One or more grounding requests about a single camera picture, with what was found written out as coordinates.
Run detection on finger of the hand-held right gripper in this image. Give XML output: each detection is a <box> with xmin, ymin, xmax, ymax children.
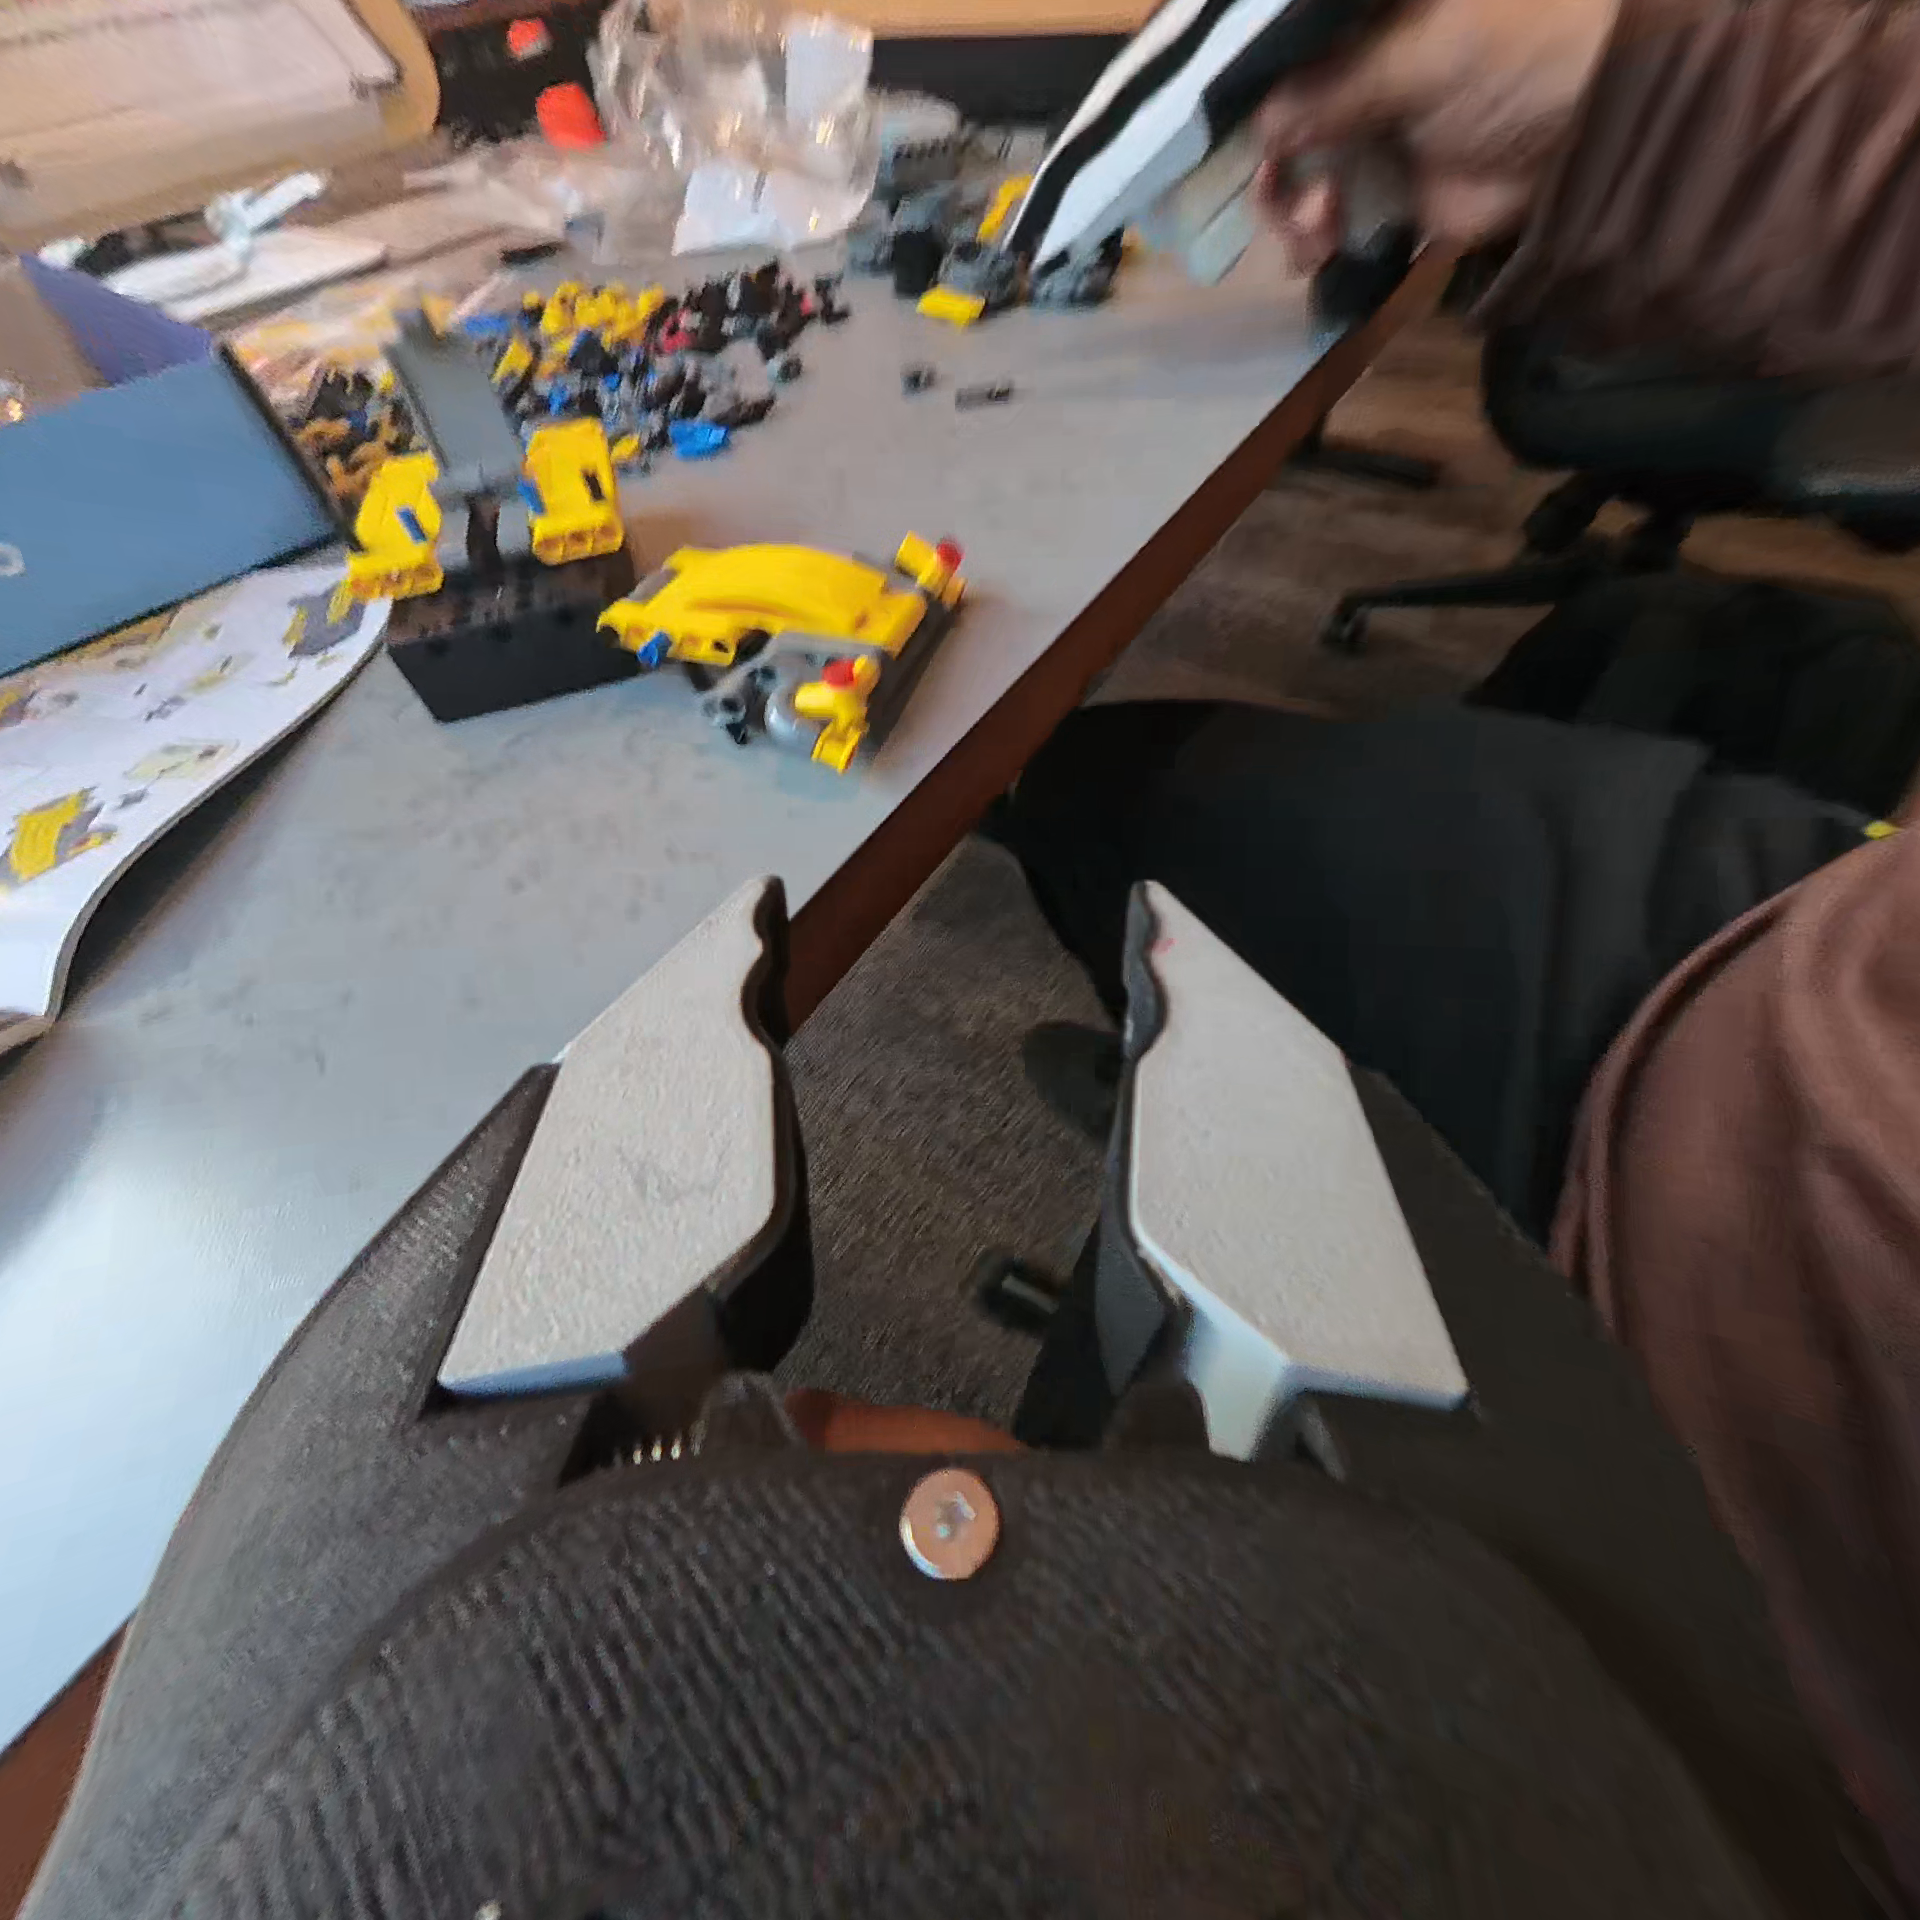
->
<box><xmin>1002</xmin><ymin>0</ymin><xmax>1255</xmax><ymax>279</ymax></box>
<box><xmin>1036</xmin><ymin>0</ymin><xmax>1321</xmax><ymax>289</ymax></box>

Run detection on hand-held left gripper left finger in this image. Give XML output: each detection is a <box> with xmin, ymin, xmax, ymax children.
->
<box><xmin>434</xmin><ymin>878</ymin><xmax>818</xmax><ymax>1396</ymax></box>

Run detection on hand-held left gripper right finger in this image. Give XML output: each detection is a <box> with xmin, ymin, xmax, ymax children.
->
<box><xmin>1092</xmin><ymin>880</ymin><xmax>1473</xmax><ymax>1460</ymax></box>

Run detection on yellow grey toy vehicle assembly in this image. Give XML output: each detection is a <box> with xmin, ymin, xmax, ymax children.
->
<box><xmin>596</xmin><ymin>534</ymin><xmax>969</xmax><ymax>775</ymax></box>

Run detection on person's right forearm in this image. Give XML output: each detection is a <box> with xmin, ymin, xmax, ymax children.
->
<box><xmin>1477</xmin><ymin>0</ymin><xmax>1920</xmax><ymax>377</ymax></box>

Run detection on person's right hand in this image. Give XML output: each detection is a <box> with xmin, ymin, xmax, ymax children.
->
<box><xmin>1258</xmin><ymin>0</ymin><xmax>1615</xmax><ymax>273</ymax></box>

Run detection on grey toy motor block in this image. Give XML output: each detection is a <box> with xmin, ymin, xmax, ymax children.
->
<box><xmin>871</xmin><ymin>89</ymin><xmax>962</xmax><ymax>196</ymax></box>

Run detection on group of toy wheels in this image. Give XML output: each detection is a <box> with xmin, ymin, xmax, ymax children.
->
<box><xmin>849</xmin><ymin>166</ymin><xmax>1127</xmax><ymax>319</ymax></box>

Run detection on clear plastic bag white slip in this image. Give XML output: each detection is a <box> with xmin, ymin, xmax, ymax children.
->
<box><xmin>592</xmin><ymin>0</ymin><xmax>887</xmax><ymax>257</ymax></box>

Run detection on black office chair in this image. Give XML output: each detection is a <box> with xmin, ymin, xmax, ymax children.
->
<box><xmin>1319</xmin><ymin>257</ymin><xmax>1920</xmax><ymax>654</ymax></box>

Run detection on pile of small building pieces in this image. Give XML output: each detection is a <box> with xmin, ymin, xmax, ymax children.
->
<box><xmin>287</xmin><ymin>257</ymin><xmax>857</xmax><ymax>505</ymax></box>

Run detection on black battery box yellow beams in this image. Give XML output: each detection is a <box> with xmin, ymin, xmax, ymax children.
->
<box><xmin>343</xmin><ymin>315</ymin><xmax>648</xmax><ymax>724</ymax></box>

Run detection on open instruction booklet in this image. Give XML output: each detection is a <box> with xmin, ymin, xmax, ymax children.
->
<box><xmin>0</xmin><ymin>563</ymin><xmax>396</xmax><ymax>1052</ymax></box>

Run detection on white flat pad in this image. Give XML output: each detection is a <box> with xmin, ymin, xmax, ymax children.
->
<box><xmin>106</xmin><ymin>225</ymin><xmax>393</xmax><ymax>308</ymax></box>

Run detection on blue cardboard kit box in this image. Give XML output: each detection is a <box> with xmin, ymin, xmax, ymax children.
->
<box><xmin>0</xmin><ymin>257</ymin><xmax>338</xmax><ymax>676</ymax></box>

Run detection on wooden framed sign board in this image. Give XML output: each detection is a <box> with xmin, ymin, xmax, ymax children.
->
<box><xmin>0</xmin><ymin>0</ymin><xmax>442</xmax><ymax>226</ymax></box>

